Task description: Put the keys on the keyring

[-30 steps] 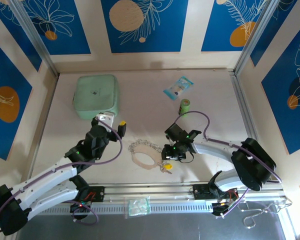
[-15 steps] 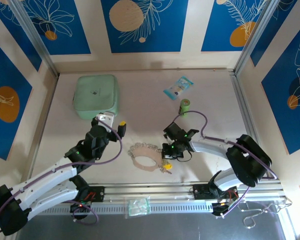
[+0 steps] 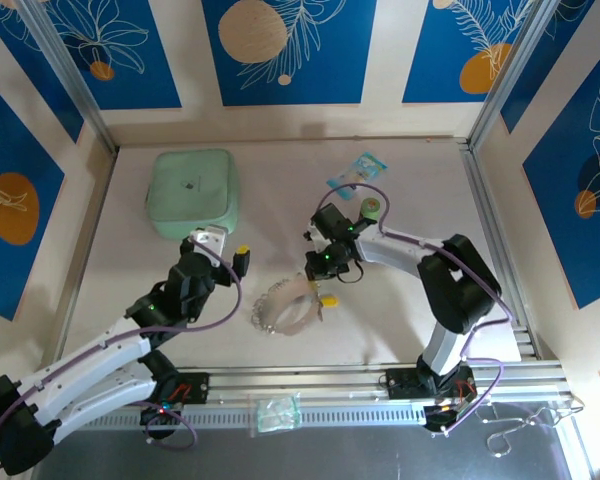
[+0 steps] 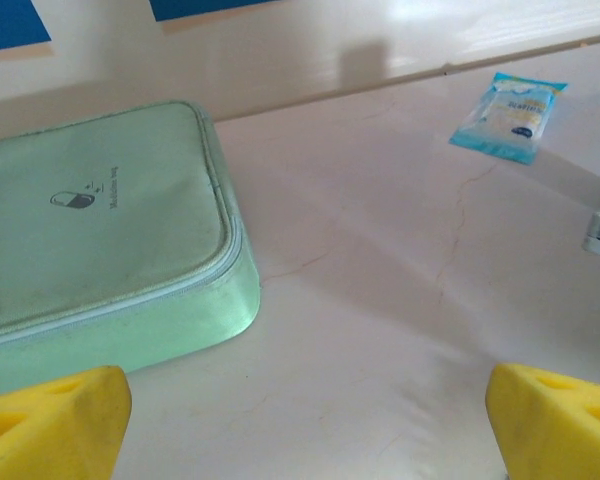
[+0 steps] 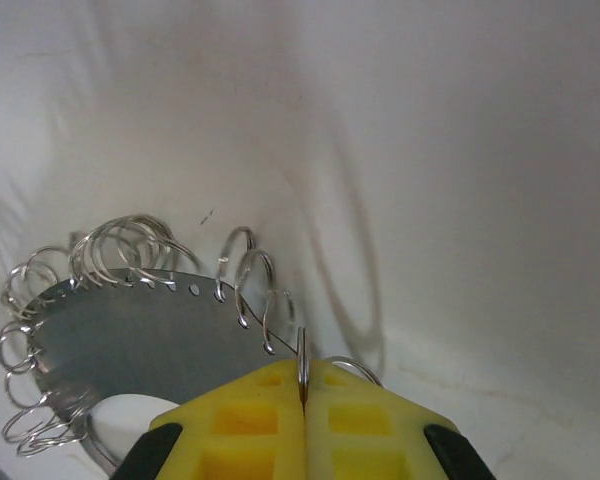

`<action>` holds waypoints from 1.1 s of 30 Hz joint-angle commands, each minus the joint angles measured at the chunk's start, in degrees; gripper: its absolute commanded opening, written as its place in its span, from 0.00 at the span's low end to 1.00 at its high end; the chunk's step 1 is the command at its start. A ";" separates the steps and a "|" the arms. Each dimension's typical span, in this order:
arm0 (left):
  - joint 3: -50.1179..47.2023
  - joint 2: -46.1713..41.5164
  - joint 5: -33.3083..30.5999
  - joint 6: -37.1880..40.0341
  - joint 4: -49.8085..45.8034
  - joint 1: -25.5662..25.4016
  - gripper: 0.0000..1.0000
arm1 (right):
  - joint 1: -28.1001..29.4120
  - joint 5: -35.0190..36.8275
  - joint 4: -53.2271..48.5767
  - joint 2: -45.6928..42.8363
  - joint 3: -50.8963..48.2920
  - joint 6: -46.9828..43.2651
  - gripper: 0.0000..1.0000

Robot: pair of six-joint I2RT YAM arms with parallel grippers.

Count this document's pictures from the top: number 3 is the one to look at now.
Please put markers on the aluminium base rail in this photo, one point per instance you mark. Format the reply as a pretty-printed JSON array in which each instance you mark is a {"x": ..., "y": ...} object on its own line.
[{"x": 300, "y": 382}]

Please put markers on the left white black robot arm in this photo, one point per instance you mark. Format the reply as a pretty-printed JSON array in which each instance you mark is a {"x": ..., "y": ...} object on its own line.
[{"x": 95, "y": 355}]

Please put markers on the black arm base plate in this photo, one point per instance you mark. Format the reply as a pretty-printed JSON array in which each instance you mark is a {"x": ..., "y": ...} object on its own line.
[
  {"x": 195, "y": 387},
  {"x": 400, "y": 385}
]

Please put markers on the clear plastic bag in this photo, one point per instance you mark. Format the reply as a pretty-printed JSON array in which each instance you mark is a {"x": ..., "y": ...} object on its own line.
[{"x": 275, "y": 412}]

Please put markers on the mint green zip pouch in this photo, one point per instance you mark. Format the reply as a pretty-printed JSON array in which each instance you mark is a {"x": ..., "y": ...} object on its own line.
[{"x": 190, "y": 185}]

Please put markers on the blue wet wipes packet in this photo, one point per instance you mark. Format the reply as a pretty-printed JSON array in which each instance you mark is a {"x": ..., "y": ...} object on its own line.
[{"x": 357, "y": 170}]

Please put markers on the aluminium frame post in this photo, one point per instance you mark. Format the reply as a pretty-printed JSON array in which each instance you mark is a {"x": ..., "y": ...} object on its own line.
[
  {"x": 64, "y": 65},
  {"x": 514, "y": 65}
]

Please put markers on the aluminium side rail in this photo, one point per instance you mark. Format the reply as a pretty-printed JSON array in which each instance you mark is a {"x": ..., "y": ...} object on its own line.
[{"x": 494, "y": 220}]

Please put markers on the green cylindrical container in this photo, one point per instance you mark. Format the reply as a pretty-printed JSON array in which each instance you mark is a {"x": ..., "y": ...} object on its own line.
[{"x": 371, "y": 206}]

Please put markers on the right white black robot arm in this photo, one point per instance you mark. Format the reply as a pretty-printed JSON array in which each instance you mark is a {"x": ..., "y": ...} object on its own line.
[{"x": 390, "y": 250}]

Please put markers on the black controller board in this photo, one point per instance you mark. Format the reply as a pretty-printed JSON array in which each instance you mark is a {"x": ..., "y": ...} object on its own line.
[
  {"x": 157, "y": 417},
  {"x": 442, "y": 417}
]

